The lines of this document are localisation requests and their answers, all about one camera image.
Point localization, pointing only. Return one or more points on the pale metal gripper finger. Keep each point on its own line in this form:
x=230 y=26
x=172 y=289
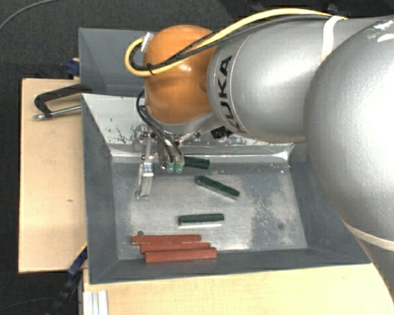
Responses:
x=140 y=179
x=148 y=180

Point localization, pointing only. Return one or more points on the grey metal bin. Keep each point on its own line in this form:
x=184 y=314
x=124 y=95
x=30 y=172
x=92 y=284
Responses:
x=190 y=205

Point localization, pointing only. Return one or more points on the dark green flat block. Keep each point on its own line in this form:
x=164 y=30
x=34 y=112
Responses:
x=217 y=187
x=198 y=162
x=201 y=218

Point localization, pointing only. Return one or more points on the red-brown flat block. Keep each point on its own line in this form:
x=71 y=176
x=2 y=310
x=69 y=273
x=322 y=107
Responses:
x=181 y=255
x=165 y=239
x=175 y=247

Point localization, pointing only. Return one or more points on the pale wood board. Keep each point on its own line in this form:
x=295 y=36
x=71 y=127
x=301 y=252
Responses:
x=49 y=182

